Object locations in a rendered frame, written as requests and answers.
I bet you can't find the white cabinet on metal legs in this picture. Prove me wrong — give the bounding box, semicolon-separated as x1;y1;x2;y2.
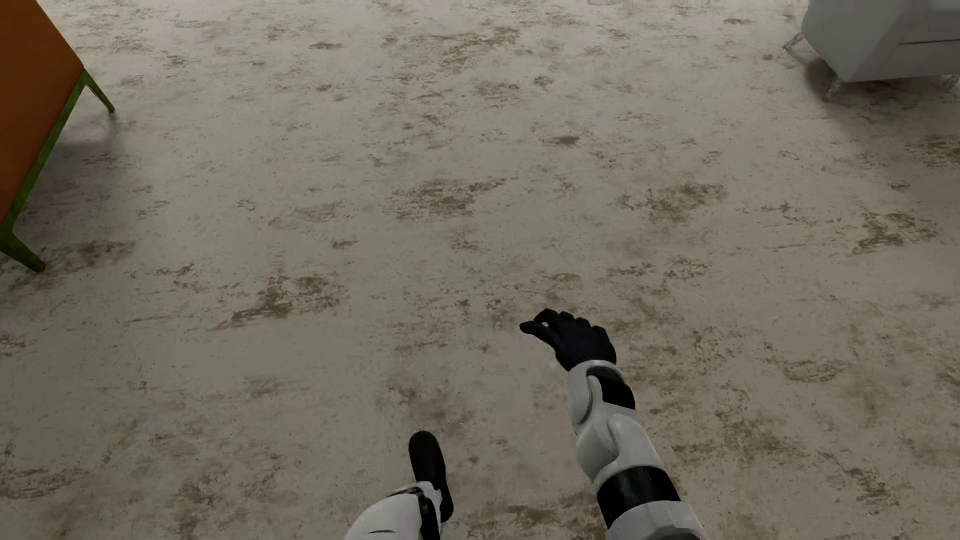
782;0;960;102

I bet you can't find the white black left robot leg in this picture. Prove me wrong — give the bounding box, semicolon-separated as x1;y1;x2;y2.
343;430;456;540

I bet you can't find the orange table with green legs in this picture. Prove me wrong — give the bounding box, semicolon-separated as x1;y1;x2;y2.
0;0;117;273

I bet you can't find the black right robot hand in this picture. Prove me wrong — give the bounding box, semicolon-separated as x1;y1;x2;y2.
519;308;618;373

